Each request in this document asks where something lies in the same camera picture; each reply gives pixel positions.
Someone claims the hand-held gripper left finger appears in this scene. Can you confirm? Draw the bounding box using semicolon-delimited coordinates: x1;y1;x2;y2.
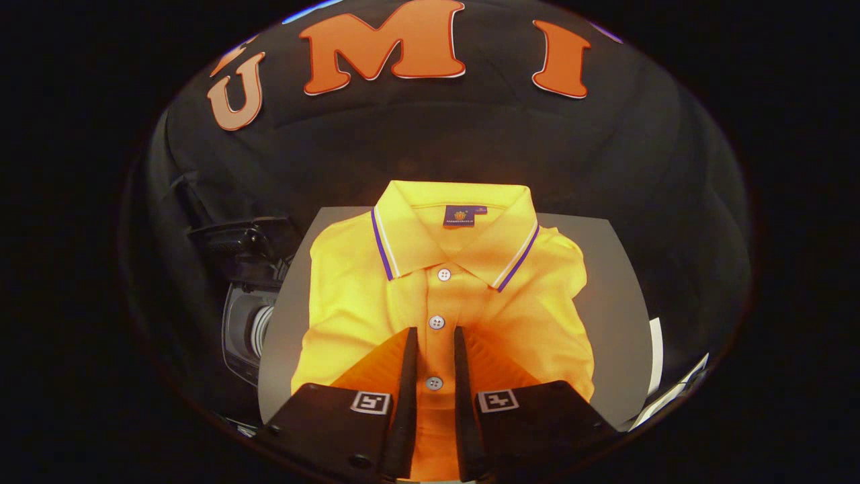
259;327;419;481

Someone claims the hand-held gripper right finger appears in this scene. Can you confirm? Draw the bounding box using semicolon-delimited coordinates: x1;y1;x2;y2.
454;326;615;481

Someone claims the yellow polo shirt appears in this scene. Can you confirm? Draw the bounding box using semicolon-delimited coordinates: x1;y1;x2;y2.
290;180;596;481

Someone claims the grey washing machine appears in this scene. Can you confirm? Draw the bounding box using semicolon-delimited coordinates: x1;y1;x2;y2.
188;215;300;431

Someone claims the dark transparent washing machine lid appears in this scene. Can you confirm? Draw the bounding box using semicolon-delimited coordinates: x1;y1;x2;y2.
188;216;298;284

